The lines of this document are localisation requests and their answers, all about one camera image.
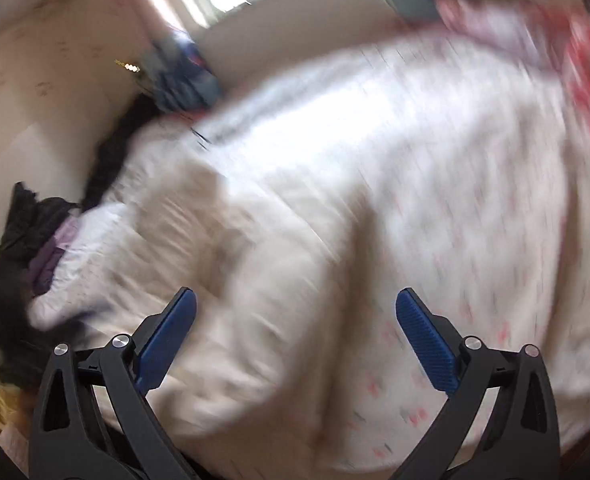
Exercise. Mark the black clothes heap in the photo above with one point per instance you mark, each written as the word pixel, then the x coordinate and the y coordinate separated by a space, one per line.
pixel 20 240

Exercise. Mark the small gold trinket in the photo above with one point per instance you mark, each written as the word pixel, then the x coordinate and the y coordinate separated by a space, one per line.
pixel 127 66

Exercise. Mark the cherry print quilt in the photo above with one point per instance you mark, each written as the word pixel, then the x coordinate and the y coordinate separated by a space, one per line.
pixel 450 185

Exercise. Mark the cream quilted cloth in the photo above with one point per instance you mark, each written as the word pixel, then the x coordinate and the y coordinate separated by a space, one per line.
pixel 235 310

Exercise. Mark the blue clothes pile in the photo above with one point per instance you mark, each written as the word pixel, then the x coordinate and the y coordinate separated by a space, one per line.
pixel 185 75

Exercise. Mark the purple cloth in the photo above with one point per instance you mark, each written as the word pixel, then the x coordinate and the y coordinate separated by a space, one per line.
pixel 50 260

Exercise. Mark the long black cloth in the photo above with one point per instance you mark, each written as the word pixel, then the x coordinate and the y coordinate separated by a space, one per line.
pixel 115 155

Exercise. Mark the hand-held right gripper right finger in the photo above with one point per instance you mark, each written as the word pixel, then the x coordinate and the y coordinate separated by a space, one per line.
pixel 425 335

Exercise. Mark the beige bed headboard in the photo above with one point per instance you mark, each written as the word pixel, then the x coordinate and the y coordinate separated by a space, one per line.
pixel 285 30

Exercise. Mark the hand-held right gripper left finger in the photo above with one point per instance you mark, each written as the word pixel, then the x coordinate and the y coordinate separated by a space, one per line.
pixel 167 335

